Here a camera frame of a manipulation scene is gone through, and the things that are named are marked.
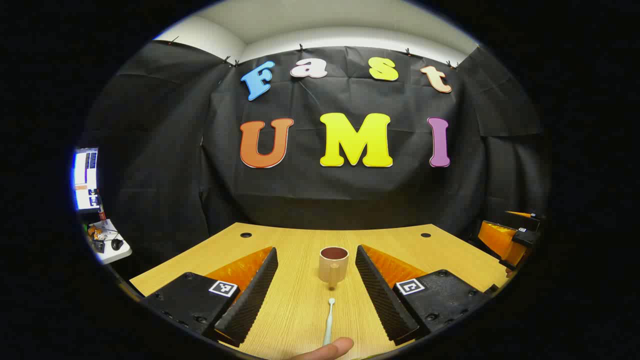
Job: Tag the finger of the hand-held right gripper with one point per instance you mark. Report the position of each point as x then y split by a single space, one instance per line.
522 214
500 242

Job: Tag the red bottle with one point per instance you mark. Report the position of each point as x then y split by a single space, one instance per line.
102 210

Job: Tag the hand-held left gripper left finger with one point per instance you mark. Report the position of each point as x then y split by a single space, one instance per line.
255 295

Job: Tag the computer monitor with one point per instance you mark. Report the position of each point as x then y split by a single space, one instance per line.
86 177

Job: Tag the white side table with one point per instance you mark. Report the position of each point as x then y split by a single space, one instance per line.
122 252

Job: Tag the black computer mouse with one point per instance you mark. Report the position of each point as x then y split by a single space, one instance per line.
117 244

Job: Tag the beige cup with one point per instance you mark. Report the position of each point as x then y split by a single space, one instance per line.
332 270

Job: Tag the black backdrop cloth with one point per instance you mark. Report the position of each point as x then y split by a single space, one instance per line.
325 195

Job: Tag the wooden desktop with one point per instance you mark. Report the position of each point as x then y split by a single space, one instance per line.
300 310

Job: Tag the small black device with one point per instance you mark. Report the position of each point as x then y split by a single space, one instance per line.
98 245

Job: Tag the pale green toothbrush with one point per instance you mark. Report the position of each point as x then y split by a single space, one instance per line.
328 325

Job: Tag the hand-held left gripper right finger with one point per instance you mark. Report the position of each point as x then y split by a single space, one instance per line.
380 300

